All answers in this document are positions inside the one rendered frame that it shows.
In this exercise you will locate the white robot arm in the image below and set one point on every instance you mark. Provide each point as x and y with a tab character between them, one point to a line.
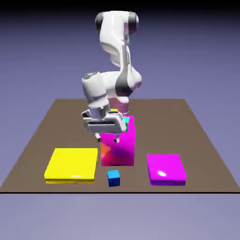
112	37

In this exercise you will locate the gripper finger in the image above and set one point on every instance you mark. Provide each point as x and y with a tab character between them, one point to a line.
117	138
98	138

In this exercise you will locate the large yellow box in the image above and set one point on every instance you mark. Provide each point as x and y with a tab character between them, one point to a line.
73	163

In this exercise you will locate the small blue cube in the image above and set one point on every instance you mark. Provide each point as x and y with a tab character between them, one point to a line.
113	178

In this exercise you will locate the small teal cube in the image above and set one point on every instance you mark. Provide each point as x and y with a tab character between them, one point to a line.
127	120

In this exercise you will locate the large tall magenta box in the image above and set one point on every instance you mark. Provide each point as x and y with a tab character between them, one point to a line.
123	150

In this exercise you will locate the large flat magenta box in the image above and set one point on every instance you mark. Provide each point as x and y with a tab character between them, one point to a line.
165	166

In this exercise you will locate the small yellow cube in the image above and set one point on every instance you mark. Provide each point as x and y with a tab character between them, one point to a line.
114	110

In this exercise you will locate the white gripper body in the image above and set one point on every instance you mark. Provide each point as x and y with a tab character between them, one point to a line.
105	127

